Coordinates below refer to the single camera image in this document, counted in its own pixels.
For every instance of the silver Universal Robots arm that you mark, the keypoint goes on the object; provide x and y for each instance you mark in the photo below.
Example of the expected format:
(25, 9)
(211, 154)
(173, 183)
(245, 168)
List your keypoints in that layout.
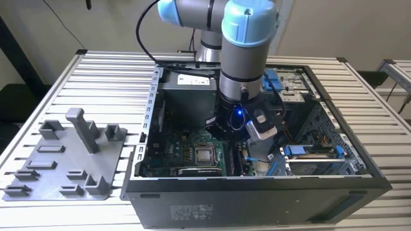
(245, 60)

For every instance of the black RAM slot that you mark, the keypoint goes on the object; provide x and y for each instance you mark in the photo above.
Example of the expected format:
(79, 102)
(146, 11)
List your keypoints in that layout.
(227, 158)

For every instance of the silver CPU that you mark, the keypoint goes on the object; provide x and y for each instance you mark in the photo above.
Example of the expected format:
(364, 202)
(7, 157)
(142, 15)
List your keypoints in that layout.
(205, 156)

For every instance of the gray power supply unit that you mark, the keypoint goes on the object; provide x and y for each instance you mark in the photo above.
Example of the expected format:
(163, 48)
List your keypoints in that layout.
(183, 106)

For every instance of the CPU socket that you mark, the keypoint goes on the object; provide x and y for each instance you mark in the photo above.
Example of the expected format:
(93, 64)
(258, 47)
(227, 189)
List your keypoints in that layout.
(194, 156)

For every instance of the green motherboard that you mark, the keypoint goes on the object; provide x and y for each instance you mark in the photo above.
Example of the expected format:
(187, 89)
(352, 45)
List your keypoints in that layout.
(174, 149)

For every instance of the black graphics card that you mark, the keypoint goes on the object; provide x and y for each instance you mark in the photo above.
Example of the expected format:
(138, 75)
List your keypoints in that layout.
(199, 172)

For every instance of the blue plastic drive latch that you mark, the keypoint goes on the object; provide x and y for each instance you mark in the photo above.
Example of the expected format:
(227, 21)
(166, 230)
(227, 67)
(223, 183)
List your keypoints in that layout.
(272, 83)

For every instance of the gray metal drive cage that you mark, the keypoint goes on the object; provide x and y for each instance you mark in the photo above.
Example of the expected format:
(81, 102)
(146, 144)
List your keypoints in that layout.
(289, 97)

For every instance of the hard disk in blue carrier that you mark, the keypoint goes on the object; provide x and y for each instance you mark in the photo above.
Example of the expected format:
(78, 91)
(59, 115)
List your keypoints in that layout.
(296, 150)

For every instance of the black open PC case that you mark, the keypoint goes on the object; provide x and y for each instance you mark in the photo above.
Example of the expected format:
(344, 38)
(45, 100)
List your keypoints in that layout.
(257, 199)

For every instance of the black table corner cap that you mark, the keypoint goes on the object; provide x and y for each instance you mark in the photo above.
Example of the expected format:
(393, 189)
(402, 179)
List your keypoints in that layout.
(82, 51)
(389, 61)
(342, 60)

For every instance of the small black box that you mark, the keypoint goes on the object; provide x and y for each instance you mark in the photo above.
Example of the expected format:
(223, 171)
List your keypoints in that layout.
(373, 78)

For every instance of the gray plastic parts rack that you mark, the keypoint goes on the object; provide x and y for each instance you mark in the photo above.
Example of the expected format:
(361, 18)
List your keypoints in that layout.
(71, 158)

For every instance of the metal slat side table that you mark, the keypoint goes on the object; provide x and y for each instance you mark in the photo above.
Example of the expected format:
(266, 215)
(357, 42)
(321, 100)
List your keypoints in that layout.
(398, 72)

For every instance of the black furniture piece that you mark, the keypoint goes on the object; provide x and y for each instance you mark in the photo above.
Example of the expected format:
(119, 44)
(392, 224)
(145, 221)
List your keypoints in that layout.
(19, 108)

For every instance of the black hanging rod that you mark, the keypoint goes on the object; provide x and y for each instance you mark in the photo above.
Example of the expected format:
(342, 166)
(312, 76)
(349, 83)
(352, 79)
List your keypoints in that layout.
(89, 4)

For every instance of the black slanted stand bar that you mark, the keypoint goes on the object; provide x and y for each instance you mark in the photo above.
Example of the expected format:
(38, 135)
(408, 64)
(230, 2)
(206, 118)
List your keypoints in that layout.
(21, 56)

